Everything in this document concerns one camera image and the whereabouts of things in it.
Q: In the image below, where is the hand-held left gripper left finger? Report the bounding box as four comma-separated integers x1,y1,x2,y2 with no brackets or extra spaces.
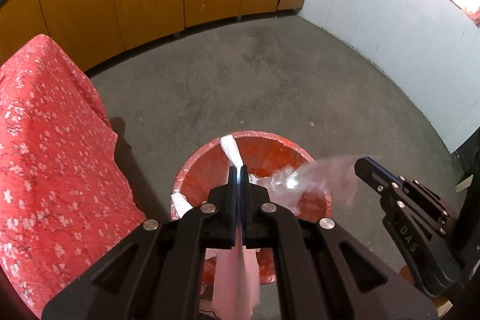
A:
41,164,239,320

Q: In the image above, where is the red lined waste bin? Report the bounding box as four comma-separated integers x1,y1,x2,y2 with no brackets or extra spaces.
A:
169,130,334,291

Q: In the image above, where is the clear plastic bag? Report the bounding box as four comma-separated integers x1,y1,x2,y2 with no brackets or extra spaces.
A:
259,154,362,210

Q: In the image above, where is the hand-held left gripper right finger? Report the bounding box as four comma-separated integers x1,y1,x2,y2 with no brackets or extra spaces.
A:
239,164,439,320

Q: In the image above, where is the red floral tablecloth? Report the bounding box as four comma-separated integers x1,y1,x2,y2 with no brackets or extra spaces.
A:
0,34,147,319

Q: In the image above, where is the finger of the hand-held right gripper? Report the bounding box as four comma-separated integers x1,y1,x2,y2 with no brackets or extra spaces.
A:
354,157,449,237
367,157,457,220

